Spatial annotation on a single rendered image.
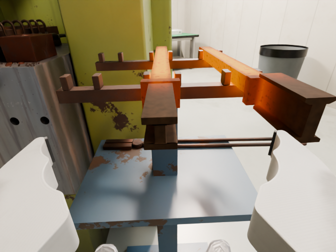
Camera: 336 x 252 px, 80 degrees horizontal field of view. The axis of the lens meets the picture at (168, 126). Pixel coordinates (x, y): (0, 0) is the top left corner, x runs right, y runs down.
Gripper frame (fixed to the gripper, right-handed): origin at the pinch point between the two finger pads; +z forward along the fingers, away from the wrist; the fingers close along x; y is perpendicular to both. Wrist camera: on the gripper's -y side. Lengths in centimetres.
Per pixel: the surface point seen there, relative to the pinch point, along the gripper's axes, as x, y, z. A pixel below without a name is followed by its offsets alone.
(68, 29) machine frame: -29, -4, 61
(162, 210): -0.6, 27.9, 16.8
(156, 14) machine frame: -2, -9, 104
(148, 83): -1.5, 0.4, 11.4
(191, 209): 5.1, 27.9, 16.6
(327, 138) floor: 150, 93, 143
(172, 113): 0.8, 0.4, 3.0
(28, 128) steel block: -39, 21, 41
